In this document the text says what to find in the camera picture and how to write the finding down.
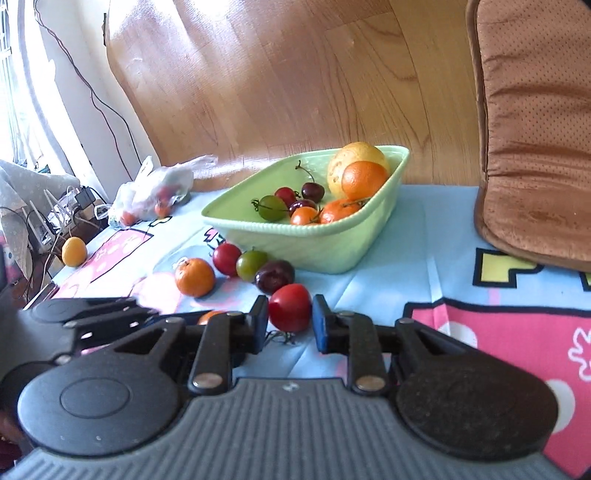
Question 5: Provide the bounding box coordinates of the grey patterned cloth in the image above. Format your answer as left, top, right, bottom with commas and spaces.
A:
0, 159, 79, 278

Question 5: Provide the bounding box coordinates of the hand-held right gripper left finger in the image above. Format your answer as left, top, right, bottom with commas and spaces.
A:
95, 295, 270, 394

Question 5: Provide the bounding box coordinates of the printed cartoon tablecloth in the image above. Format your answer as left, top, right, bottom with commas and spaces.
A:
46, 185, 591, 478

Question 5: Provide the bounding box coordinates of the clear plastic bag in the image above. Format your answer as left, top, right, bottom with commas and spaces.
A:
107, 154, 219, 230

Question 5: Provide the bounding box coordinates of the small yellow citrus fruit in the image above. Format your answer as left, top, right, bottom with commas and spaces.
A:
61, 237, 88, 268

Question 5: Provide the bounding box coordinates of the dark red cherry with stem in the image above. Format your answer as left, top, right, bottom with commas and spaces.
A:
295, 160, 326, 204

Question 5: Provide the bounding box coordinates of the brown perforated cushion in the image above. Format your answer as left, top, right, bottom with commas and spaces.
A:
465, 0, 591, 272

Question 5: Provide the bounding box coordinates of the white router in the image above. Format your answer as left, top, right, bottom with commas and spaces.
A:
29, 187, 71, 246

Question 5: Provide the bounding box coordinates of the wooden board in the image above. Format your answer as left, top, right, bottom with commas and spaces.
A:
105, 0, 485, 192

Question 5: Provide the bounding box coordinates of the dark purple tomato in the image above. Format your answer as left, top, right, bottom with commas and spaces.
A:
255, 260, 296, 296

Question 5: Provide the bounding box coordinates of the dark glossy bar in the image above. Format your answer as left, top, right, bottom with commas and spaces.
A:
23, 282, 60, 308

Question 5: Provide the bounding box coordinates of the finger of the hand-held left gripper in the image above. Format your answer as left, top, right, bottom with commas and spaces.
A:
76, 309, 160, 354
69, 296, 142, 324

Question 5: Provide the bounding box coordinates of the white curtain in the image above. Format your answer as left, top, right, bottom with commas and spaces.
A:
0, 0, 80, 177

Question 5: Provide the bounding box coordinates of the large yellow citrus fruit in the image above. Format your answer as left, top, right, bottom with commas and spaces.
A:
327, 141, 391, 199

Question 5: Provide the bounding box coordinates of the black wall cable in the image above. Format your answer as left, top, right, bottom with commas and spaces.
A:
33, 0, 145, 163

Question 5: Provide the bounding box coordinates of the orange tangerine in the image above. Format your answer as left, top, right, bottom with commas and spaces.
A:
342, 160, 390, 200
174, 257, 216, 298

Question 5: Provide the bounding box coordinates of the light green plastic basin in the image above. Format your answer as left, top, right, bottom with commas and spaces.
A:
202, 144, 411, 275

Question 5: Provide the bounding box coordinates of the green tomato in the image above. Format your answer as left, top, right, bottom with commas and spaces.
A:
252, 195, 289, 221
236, 249, 269, 283

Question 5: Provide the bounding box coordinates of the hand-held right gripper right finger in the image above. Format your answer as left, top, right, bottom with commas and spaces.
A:
312, 294, 467, 394

